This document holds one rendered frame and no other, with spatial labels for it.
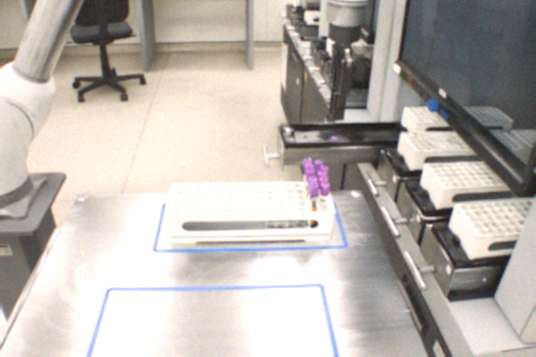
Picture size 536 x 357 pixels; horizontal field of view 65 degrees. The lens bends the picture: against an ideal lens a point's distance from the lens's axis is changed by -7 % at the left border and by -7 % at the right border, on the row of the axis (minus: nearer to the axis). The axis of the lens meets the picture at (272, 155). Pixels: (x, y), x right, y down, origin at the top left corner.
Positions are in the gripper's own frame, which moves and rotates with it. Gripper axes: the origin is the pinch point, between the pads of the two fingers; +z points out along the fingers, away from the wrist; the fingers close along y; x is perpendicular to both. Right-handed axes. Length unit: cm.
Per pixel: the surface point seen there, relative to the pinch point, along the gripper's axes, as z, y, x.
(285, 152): 11.9, -2.6, 12.8
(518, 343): 18, -60, -20
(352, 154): 13.0, -2.5, -4.8
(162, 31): 70, 354, 90
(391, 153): 9.7, -8.2, -13.0
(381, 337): 9, -61, 6
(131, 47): 86, 354, 123
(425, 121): 5.0, 0.2, -24.6
